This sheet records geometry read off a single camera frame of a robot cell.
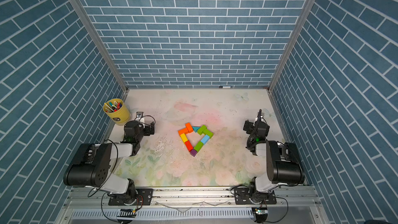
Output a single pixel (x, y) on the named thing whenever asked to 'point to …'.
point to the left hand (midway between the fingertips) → (148, 121)
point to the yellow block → (184, 137)
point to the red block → (188, 145)
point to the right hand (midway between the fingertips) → (257, 122)
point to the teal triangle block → (196, 128)
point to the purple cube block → (193, 152)
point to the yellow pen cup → (115, 109)
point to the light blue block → (205, 139)
